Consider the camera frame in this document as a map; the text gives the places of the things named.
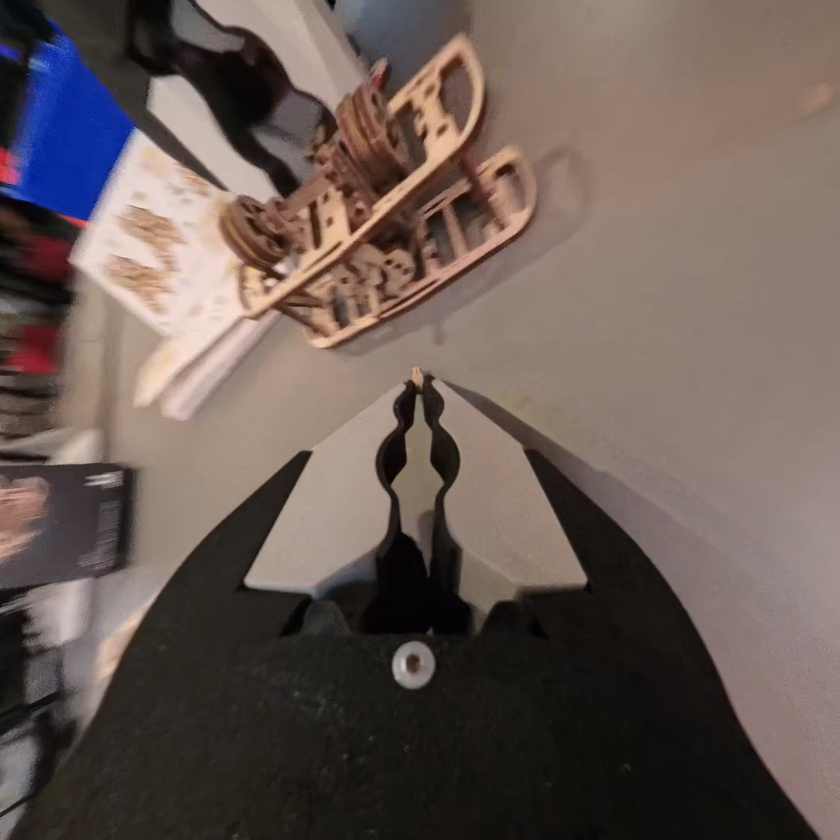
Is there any white instruction booklet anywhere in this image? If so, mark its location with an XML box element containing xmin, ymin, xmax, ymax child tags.
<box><xmin>69</xmin><ymin>128</ymin><xmax>284</xmax><ymax>421</ymax></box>

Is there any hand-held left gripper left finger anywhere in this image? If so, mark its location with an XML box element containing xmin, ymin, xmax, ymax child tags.
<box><xmin>244</xmin><ymin>379</ymin><xmax>416</xmax><ymax>633</ymax></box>

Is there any blue plastic bin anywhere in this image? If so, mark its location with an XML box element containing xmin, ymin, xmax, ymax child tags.
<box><xmin>0</xmin><ymin>20</ymin><xmax>139</xmax><ymax>224</ymax></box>

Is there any black biplane product box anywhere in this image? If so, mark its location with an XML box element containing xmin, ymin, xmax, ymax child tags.
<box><xmin>0</xmin><ymin>462</ymin><xmax>139</xmax><ymax>592</ymax></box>

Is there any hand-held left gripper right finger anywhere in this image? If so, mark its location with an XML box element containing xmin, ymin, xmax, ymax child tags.
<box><xmin>423</xmin><ymin>374</ymin><xmax>587</xmax><ymax>635</ymax></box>

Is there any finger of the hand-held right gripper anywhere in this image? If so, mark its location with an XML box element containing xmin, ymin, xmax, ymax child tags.
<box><xmin>123</xmin><ymin>0</ymin><xmax>303</xmax><ymax>196</ymax></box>
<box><xmin>190</xmin><ymin>0</ymin><xmax>370</xmax><ymax>126</ymax></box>

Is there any wooden biplane model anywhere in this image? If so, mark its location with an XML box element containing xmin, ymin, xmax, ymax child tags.
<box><xmin>220</xmin><ymin>33</ymin><xmax>538</xmax><ymax>349</ymax></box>

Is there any grey desk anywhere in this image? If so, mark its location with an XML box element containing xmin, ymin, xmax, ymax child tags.
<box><xmin>66</xmin><ymin>0</ymin><xmax>840</xmax><ymax>840</ymax></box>

